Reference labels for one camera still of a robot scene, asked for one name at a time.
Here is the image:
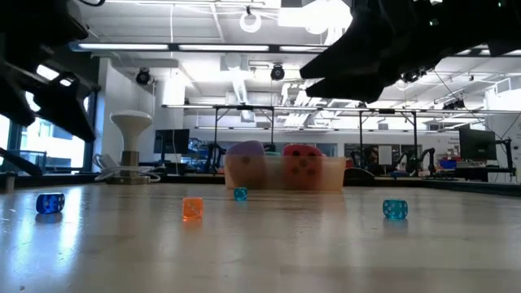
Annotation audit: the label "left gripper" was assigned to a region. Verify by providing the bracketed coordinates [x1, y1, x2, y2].
[0, 0, 101, 143]

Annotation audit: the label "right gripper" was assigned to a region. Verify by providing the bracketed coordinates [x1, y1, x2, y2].
[300, 0, 439, 103]

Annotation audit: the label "small blue translucent die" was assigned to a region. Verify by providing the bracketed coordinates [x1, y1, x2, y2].
[35, 192, 66, 215]

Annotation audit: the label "large red foam die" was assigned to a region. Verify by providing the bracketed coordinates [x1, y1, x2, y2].
[282, 143, 325, 190]

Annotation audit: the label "large purple foam die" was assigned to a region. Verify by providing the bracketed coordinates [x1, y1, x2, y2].
[225, 140, 266, 190]

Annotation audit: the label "small orange translucent die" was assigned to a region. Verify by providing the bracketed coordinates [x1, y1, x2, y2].
[182, 196, 204, 220]

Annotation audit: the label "background black robot arms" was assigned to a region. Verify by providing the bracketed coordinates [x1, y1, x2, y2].
[392, 146, 436, 176]

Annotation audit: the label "orange translucent plastic bin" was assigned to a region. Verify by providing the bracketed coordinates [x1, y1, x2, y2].
[223, 155, 347, 191]

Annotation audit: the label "long ceiling light bar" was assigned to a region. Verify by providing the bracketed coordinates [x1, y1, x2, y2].
[68, 42, 521, 57]

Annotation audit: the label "black computer monitor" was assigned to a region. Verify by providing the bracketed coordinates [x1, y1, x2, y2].
[458, 128, 498, 162]

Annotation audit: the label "background black rig frame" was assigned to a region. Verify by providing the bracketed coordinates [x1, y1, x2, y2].
[321, 107, 420, 166]
[161, 103, 278, 164]

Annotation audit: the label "white coiled cable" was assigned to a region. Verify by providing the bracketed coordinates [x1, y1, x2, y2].
[93, 152, 163, 183]

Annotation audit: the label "white ring ceiling lamp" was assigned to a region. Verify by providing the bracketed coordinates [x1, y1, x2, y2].
[239, 10, 263, 34]

